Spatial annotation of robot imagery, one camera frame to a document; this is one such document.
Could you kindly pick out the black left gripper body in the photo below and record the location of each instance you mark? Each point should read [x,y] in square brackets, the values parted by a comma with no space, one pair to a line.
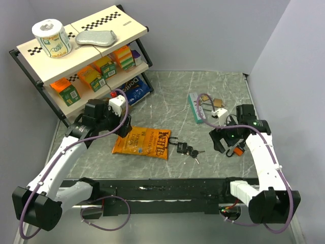
[110,121]

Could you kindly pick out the purple white small box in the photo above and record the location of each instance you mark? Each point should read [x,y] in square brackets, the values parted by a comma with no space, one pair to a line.
[137,57]

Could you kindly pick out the right orange green box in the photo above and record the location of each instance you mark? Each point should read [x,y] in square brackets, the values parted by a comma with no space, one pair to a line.
[105,66]

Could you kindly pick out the left orange green box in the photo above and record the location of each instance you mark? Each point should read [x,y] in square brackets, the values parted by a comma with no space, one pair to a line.
[64,88]

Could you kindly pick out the green white toothpaste box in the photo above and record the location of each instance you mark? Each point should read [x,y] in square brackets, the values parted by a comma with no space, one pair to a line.
[197,110]

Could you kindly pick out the blue Doritos bag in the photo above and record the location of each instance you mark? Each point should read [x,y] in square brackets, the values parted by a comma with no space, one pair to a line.
[135,89]

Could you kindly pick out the black padlock key bunch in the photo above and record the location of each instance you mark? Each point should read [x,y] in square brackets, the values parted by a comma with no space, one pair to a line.
[193,153]

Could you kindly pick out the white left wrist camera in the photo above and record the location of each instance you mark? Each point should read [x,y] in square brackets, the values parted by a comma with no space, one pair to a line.
[118,105]

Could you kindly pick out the colourful sponge pack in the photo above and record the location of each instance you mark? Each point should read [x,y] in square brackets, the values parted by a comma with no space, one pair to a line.
[123,57]

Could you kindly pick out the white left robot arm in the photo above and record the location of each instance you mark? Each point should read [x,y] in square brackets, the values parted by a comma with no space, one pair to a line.
[41,203]

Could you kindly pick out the black Kaijing padlock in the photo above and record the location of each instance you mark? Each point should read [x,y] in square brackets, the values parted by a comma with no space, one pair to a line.
[181,146]

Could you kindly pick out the orange Kettle chips bag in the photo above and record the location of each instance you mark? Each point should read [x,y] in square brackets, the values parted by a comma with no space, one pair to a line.
[144,142]

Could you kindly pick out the orange black padlock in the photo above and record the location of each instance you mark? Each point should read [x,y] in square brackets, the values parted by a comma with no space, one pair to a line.
[236,151]

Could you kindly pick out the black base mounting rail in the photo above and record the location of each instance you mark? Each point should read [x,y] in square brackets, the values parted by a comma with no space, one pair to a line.
[165,196]

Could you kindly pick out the middle orange green box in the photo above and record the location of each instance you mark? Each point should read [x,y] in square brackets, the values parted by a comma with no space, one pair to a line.
[92,78]

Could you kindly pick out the large brass padlock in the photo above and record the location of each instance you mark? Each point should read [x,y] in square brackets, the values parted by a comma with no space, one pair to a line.
[217,103]

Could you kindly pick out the silver glitter sponge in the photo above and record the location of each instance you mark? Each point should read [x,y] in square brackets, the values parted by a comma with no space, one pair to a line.
[104,38]

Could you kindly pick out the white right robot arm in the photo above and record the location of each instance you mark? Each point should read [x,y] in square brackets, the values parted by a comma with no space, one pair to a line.
[272,201]

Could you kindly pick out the orange green box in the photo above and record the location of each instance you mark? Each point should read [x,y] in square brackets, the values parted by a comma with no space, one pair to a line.
[92,78]
[105,66]
[64,88]

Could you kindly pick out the toilet paper roll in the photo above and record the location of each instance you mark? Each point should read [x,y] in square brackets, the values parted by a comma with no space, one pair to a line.
[52,37]

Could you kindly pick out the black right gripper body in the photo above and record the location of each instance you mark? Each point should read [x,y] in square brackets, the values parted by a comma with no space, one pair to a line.
[230,135]

